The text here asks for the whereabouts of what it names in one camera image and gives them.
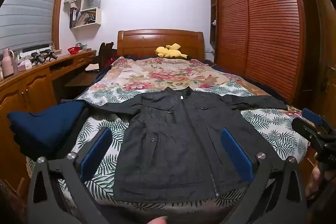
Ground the wooden bed headboard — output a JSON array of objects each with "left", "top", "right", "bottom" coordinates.
[{"left": 117, "top": 29, "right": 205, "bottom": 60}]

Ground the wooden window frame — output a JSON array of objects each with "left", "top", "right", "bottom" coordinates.
[{"left": 47, "top": 0, "right": 71, "bottom": 51}]

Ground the wooden louvered wardrobe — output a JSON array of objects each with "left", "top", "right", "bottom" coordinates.
[{"left": 210, "top": 0, "right": 315, "bottom": 109}]

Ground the navy blue folded garment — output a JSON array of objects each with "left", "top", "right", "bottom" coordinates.
[{"left": 7, "top": 101, "right": 88, "bottom": 159}]

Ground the pink tissue box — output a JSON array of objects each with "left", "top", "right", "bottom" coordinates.
[{"left": 17, "top": 60, "right": 32, "bottom": 71}]

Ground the person's left hand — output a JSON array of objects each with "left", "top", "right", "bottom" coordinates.
[{"left": 148, "top": 216, "right": 168, "bottom": 224}]

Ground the leaf print bedsheet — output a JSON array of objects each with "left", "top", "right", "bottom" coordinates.
[{"left": 26, "top": 82, "right": 309, "bottom": 216}]

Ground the yellow plush toy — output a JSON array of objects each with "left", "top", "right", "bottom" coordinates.
[{"left": 155, "top": 43, "right": 188, "bottom": 59}]

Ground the black binder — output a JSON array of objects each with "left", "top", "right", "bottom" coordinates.
[{"left": 70, "top": 7, "right": 78, "bottom": 28}]

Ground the dark brown chair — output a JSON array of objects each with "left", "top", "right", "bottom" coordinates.
[{"left": 98, "top": 42, "right": 118, "bottom": 72}]

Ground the pink vase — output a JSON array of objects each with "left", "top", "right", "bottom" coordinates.
[{"left": 2, "top": 48, "right": 14, "bottom": 77}]

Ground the wooden door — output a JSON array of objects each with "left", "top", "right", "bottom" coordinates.
[{"left": 308, "top": 0, "right": 336, "bottom": 112}]

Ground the floral blanket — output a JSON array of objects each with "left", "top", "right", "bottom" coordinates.
[{"left": 87, "top": 56, "right": 264, "bottom": 98}]

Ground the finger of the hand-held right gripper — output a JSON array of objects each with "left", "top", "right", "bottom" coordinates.
[
  {"left": 292, "top": 118, "right": 336, "bottom": 139},
  {"left": 302, "top": 108, "right": 323, "bottom": 126}
]

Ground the black jacket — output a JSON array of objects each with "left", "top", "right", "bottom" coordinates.
[{"left": 60, "top": 86, "right": 288, "bottom": 201}]

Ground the wooden desk with cabinets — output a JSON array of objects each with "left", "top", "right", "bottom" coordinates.
[{"left": 0, "top": 49, "right": 99, "bottom": 188}]

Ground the black clamp tool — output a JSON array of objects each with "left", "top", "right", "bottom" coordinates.
[
  {"left": 43, "top": 50, "right": 58, "bottom": 61},
  {"left": 31, "top": 52, "right": 44, "bottom": 65}
]

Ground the person's right hand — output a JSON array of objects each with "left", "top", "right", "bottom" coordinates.
[{"left": 306, "top": 168, "right": 321, "bottom": 197}]

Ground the white wall shelf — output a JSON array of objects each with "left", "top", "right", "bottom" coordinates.
[{"left": 70, "top": 0, "right": 105, "bottom": 28}]

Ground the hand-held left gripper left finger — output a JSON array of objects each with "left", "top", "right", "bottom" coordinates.
[{"left": 28, "top": 127, "right": 113, "bottom": 224}]

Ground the grey window blind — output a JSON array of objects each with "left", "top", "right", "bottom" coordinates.
[{"left": 0, "top": 0, "right": 65, "bottom": 51}]

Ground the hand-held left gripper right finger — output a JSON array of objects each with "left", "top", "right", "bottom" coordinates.
[{"left": 220, "top": 128, "right": 307, "bottom": 224}]

